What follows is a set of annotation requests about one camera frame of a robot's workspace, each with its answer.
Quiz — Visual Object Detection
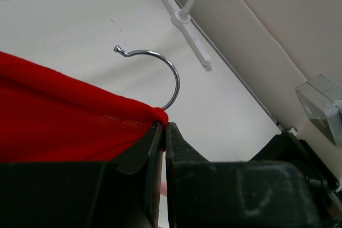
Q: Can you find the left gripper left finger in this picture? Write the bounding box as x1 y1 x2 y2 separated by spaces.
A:
1 123 163 227

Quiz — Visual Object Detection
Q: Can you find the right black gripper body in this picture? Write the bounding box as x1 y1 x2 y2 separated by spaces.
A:
252 131 341 227

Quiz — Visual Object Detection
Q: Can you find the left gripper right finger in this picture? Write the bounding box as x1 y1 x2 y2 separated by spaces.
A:
165 123 321 227

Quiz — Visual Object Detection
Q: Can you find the pink clothes hanger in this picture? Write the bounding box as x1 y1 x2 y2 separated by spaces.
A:
113 45 181 213

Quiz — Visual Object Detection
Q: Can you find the red t shirt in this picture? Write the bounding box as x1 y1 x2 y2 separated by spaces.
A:
1 53 168 162

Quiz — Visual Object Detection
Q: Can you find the white clothes rack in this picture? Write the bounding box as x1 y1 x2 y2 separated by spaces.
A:
161 0 212 70

